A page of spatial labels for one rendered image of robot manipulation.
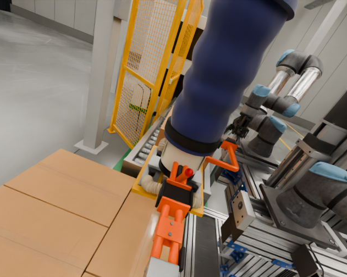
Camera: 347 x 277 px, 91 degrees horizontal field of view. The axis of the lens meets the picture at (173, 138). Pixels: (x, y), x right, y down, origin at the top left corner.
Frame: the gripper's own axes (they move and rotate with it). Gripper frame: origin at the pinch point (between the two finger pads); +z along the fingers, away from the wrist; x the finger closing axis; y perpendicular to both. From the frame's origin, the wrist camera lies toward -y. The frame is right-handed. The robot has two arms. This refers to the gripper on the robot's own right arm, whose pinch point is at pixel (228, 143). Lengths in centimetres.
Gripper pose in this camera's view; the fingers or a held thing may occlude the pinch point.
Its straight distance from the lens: 105.4
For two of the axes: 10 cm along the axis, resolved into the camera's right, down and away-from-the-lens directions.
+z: -3.3, 8.3, 4.6
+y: -1.4, 4.3, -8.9
